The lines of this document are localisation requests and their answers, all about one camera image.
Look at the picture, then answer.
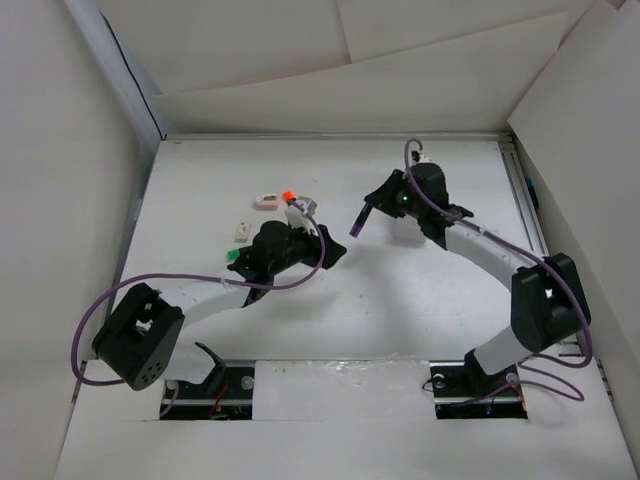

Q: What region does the orange highlighter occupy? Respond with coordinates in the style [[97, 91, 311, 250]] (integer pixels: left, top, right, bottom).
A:
[[282, 191, 297, 206]]

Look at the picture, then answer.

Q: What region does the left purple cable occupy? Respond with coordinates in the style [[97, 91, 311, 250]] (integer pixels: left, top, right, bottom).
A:
[[69, 199, 331, 420]]

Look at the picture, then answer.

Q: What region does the blue object on rail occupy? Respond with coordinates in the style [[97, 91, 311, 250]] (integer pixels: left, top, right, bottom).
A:
[[525, 177, 539, 210]]

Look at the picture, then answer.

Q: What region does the white divided paper container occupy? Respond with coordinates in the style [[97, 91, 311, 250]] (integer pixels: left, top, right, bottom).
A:
[[392, 217, 426, 244]]

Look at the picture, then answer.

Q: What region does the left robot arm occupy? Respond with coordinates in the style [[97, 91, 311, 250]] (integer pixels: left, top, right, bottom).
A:
[[92, 221, 347, 397]]

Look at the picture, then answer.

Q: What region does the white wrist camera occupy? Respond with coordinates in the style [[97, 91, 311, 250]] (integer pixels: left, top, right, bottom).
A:
[[412, 153, 433, 164], [285, 196, 317, 234]]

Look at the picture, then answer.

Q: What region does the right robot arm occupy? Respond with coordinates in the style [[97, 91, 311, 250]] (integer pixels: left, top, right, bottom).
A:
[[351, 163, 593, 403]]

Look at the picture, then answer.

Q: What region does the green highlighter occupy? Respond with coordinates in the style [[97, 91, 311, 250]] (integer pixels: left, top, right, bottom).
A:
[[226, 249, 241, 262]]

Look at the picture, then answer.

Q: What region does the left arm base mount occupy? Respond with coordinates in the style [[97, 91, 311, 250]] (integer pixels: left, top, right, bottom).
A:
[[159, 342, 256, 421]]

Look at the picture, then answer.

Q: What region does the white small eraser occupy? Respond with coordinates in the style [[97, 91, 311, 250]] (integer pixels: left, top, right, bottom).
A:
[[234, 221, 252, 243]]

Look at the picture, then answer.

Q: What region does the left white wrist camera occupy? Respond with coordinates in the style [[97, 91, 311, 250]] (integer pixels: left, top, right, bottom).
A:
[[285, 196, 317, 234]]

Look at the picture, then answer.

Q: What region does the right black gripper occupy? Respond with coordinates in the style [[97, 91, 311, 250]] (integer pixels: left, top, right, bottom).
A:
[[365, 168, 426, 220]]

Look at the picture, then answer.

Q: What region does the purple highlighter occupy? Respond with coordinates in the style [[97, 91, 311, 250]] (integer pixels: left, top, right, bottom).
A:
[[349, 203, 372, 238]]

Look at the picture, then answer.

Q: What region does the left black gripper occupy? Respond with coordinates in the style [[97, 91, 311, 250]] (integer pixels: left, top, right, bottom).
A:
[[269, 220, 344, 276]]

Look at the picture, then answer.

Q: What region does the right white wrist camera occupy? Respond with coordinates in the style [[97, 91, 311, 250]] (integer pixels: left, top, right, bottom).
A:
[[412, 153, 433, 164]]

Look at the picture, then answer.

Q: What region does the aluminium frame rail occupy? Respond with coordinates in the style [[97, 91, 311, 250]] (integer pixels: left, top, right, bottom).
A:
[[499, 137, 581, 356]]

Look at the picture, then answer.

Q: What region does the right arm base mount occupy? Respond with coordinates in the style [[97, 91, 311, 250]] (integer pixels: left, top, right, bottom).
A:
[[422, 353, 528, 420]]

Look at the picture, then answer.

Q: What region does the pink white eraser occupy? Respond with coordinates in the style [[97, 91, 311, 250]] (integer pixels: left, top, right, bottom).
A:
[[254, 194, 279, 210]]

